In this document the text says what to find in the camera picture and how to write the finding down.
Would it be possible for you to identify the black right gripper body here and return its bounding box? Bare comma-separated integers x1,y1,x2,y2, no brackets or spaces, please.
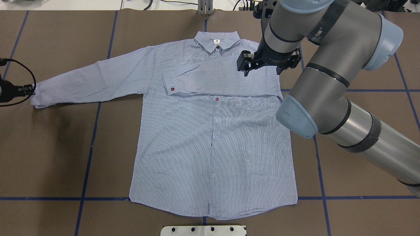
236,48,302,75

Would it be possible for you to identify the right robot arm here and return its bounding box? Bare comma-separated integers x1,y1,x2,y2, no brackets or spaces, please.
237,0,420,197

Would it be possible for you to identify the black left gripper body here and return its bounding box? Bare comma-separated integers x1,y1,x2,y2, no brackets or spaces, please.
13,85,35,97

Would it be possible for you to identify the light blue striped shirt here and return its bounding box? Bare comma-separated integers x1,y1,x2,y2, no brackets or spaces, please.
30,31,298,220

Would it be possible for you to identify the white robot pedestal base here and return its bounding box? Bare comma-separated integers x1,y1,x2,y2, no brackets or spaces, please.
160,225,247,236

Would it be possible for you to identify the aluminium frame post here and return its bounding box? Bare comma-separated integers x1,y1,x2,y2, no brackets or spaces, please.
198,0,214,15

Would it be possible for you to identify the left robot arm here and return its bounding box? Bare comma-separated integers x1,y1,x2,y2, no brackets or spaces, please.
0,73,37,107

